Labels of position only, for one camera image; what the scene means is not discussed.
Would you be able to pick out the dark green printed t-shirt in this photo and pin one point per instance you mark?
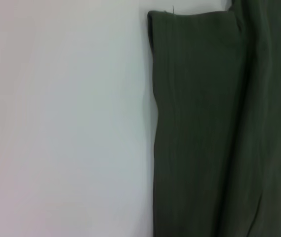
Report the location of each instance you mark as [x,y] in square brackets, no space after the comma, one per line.
[204,123]

